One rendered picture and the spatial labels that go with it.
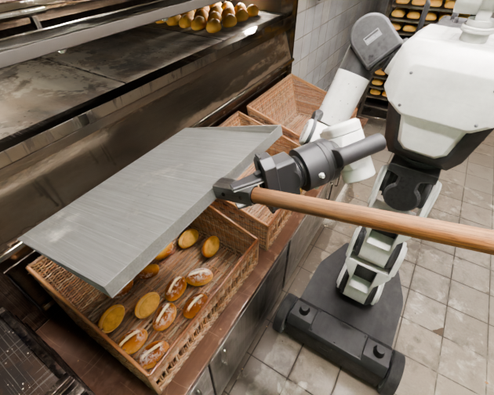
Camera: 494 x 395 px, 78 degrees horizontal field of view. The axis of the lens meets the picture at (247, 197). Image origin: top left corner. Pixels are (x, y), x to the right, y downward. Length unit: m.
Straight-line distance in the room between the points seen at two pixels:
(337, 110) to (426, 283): 1.48
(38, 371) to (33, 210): 0.42
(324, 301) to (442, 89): 1.16
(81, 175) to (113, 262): 0.55
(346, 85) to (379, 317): 1.17
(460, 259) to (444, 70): 1.73
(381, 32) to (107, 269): 0.79
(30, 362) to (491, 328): 2.03
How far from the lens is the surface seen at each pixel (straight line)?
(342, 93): 0.89
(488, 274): 2.41
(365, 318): 1.69
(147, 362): 1.07
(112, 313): 1.15
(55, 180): 1.06
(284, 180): 0.57
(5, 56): 0.76
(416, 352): 1.91
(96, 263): 0.60
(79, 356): 1.21
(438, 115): 0.84
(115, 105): 1.10
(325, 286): 1.72
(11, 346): 0.95
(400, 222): 0.47
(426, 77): 0.82
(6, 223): 1.04
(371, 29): 0.89
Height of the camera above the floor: 1.60
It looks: 43 degrees down
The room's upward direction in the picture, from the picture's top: straight up
